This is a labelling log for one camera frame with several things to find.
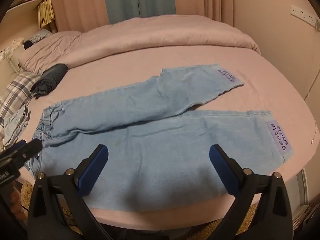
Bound blue checked cloth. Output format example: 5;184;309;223
27;29;53;44

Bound pink pillow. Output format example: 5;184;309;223
19;31;83;73

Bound woven straw rug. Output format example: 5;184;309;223
9;179;260;240

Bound white wall power strip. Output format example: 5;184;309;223
290;4;320;27

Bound crumpled light blue cloth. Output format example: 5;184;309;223
0;104;32;147

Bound pink duvet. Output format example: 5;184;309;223
66;15;261;68

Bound yellow tassel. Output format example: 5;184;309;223
37;0;55;29

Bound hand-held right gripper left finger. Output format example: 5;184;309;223
27;144;112;240

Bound stack of books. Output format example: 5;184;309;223
291;200;316;230

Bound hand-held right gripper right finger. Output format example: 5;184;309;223
209;144;293;240

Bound white plush toy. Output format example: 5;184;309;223
0;37;25;64

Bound dark grey folded cloth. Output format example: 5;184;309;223
30;64;68;99

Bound bed with pink sheet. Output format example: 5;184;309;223
17;44;320;230

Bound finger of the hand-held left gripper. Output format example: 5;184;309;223
0;139;43;167

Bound plaid cloth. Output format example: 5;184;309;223
0;71;42;130

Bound light blue denim pants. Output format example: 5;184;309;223
24;63;297;212

